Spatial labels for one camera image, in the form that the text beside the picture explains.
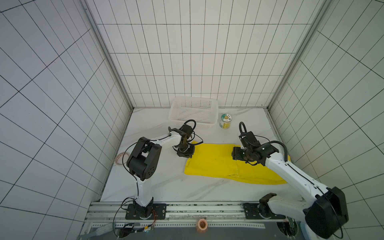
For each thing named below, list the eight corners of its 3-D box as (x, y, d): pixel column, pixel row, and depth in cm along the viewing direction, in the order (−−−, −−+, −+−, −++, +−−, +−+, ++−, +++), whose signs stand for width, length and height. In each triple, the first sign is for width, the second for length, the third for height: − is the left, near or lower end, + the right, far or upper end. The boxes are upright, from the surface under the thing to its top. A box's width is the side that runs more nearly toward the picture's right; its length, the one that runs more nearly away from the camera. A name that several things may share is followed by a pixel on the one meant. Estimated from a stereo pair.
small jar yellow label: (219, 129, 109) (221, 122, 102) (218, 121, 114) (220, 113, 107) (230, 129, 109) (232, 122, 102) (228, 121, 114) (230, 113, 107)
